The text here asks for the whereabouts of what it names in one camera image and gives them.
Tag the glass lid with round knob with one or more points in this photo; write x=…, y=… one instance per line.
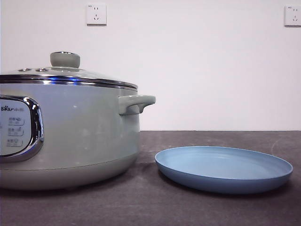
x=64, y=58

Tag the white wall socket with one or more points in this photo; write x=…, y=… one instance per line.
x=293, y=16
x=96, y=14

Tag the pale green electric steamer pot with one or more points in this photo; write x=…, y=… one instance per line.
x=82, y=129

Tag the blue round plate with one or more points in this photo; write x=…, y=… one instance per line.
x=223, y=164

